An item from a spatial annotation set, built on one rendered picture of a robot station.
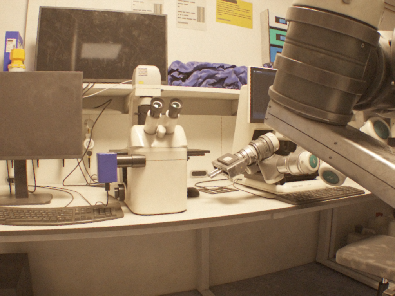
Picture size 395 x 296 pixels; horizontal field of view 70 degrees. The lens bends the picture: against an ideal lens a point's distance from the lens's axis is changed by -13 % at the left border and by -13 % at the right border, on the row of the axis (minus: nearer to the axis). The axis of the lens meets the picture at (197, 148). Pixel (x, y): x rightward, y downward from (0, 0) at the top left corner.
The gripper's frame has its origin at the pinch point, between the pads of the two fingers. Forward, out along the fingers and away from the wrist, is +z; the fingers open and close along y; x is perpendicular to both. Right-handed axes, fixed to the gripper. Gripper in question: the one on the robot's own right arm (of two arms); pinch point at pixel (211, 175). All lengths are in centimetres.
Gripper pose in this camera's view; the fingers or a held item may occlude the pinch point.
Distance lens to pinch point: 122.3
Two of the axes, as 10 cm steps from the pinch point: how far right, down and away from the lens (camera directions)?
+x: -3.5, -8.9, -3.0
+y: -3.7, -1.6, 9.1
